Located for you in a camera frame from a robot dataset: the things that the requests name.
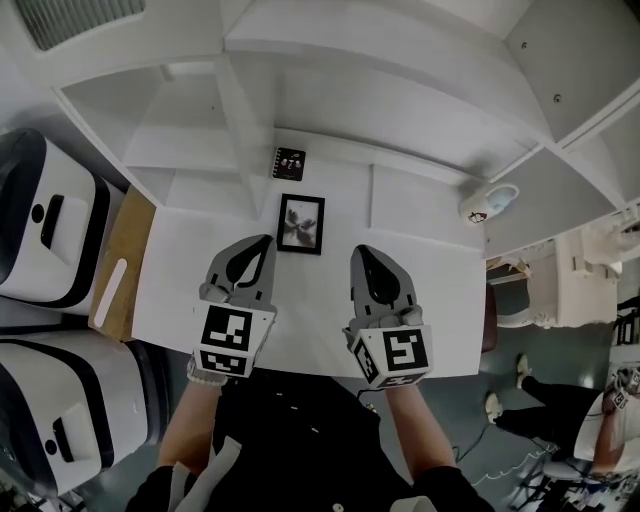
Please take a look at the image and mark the black spiral notebook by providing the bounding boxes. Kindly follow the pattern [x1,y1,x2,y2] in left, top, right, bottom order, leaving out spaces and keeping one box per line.
[269,146,308,183]

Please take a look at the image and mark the white bead bracelet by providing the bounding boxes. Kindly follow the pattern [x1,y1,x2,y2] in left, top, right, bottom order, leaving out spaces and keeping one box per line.
[185,356,229,388]

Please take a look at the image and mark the person's black clothing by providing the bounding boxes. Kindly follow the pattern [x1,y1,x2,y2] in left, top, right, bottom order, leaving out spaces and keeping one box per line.
[124,371,497,512]

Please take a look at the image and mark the black floor cable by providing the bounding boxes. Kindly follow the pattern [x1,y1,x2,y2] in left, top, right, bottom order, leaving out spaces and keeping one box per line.
[451,423,495,462]

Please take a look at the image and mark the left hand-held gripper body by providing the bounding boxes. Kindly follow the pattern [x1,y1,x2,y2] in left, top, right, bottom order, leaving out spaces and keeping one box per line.
[192,281,278,379]

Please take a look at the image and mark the person's right forearm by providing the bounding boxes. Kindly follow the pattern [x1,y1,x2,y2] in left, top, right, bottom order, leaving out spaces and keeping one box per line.
[383,383,460,487]

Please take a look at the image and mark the white harness strap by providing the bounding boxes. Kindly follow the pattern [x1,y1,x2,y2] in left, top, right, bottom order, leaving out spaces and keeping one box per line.
[169,434,247,512]

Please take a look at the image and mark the white ornate chair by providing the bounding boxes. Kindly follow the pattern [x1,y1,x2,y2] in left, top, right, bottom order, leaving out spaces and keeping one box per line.
[481,254,554,357]

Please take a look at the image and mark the black picture frame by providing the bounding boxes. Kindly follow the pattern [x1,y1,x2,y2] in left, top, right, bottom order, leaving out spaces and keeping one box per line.
[275,192,327,257]

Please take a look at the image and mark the white and black robot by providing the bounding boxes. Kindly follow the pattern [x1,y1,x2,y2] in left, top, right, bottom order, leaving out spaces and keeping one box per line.
[0,336,172,502]
[0,126,127,317]

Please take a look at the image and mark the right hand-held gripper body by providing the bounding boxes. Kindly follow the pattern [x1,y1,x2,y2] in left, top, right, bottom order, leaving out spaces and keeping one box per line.
[341,306,434,392]

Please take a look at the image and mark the brown cardboard box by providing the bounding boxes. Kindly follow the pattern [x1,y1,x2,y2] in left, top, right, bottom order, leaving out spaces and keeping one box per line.
[87,184,158,344]

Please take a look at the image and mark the white coiled cable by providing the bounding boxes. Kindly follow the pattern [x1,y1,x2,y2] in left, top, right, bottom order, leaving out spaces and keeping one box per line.
[471,443,560,487]

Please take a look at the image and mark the person's left forearm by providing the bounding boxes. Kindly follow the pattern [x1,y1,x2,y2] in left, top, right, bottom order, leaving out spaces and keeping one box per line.
[156,376,227,475]

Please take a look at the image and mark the white shelf unit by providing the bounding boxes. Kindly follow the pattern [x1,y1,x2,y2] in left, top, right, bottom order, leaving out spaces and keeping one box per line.
[0,0,640,262]

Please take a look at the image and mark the slatted cabinet door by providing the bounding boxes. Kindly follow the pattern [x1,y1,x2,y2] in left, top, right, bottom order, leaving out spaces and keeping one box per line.
[14,0,147,52]

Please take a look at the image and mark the white cartoon mug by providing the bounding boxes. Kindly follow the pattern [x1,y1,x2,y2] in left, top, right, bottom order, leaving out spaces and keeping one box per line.
[458,182,522,227]

